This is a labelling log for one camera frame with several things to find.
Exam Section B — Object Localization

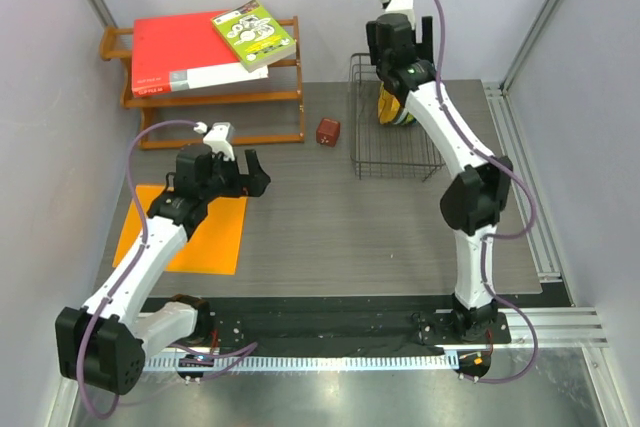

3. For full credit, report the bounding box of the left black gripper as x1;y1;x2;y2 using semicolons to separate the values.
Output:
200;149;269;203

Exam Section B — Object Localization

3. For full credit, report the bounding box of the orange dotted plate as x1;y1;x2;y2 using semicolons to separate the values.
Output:
377;84;402;125

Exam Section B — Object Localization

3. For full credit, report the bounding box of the green dotted plate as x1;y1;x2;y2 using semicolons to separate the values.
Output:
400;114;416;126

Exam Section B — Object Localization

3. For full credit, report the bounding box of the black wire dish rack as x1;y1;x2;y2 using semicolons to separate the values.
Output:
348;53;444;181

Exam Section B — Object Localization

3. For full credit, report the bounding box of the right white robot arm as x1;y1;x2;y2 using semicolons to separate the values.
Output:
366;13;512;342

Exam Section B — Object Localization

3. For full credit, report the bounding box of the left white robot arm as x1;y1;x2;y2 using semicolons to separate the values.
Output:
55;143;271;395

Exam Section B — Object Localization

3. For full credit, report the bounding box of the wooden shelf rack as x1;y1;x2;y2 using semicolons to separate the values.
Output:
99;25;305;146

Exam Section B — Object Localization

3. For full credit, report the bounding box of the orange mat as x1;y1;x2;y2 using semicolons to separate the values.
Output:
111;184;248;275

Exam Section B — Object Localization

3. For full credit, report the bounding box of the red brown cube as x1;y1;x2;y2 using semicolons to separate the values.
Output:
315;118;341;147

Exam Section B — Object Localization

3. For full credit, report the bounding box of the green book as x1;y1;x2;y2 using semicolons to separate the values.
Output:
210;0;297;72

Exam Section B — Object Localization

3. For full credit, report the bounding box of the red file folder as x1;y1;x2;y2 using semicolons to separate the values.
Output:
131;11;269;98

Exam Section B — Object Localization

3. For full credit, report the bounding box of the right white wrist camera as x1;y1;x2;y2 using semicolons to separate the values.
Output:
384;0;416;30

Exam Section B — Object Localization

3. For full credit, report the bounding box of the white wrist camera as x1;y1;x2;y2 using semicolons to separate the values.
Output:
203;122;235;161
384;0;416;30

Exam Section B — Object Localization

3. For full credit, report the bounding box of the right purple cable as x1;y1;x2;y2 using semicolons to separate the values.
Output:
377;0;539;386

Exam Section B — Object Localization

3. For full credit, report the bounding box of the purple cable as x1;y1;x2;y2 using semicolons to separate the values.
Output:
74;119;261;420
377;0;539;386

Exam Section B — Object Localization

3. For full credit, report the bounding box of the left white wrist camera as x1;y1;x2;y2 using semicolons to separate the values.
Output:
203;122;235;161

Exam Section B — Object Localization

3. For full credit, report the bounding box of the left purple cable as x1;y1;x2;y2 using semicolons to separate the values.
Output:
74;119;261;420

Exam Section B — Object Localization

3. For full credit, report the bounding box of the perforated metal rail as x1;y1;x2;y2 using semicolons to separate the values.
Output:
144;351;459;373

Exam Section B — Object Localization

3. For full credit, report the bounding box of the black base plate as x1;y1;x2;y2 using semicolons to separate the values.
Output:
186;296;512;358

